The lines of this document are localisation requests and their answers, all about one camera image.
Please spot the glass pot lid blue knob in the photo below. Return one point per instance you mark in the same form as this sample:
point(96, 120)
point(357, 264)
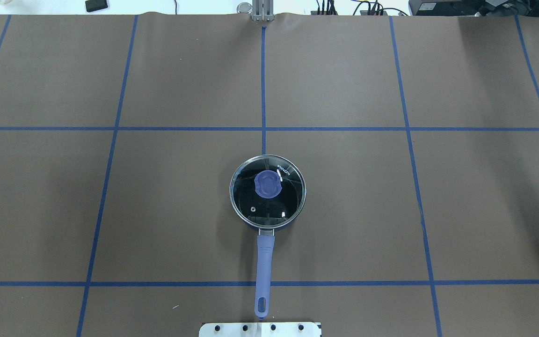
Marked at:
point(268, 192)

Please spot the dark blue saucepan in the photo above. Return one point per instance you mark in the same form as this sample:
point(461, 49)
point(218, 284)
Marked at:
point(265, 244)

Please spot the brown paper table mat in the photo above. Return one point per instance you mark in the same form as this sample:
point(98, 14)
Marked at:
point(418, 138)

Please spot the black small device on table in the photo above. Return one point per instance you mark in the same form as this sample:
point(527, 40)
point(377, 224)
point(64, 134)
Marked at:
point(95, 5)

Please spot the aluminium frame post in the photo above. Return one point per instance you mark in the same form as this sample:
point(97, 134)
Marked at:
point(262, 10)

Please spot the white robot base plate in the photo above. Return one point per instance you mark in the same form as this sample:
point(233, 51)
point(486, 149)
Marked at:
point(261, 329)

